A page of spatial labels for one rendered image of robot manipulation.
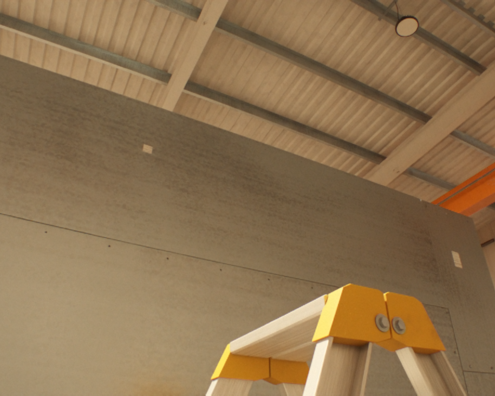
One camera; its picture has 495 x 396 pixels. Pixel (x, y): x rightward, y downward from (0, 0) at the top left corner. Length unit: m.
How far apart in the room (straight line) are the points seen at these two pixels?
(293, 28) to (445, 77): 3.18
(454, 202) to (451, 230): 7.58
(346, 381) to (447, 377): 0.18
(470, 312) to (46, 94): 1.87
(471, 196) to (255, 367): 8.90
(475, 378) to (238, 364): 1.29
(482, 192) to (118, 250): 8.68
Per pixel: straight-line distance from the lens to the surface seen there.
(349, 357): 0.57
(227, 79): 7.90
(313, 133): 8.86
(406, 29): 6.72
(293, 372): 0.86
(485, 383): 1.99
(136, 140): 1.42
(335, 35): 7.57
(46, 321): 1.12
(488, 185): 9.40
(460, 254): 2.19
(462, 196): 9.71
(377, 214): 1.85
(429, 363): 0.68
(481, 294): 2.19
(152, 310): 1.18
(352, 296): 0.56
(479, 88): 8.79
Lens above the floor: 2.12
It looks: 33 degrees up
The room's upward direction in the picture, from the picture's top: straight up
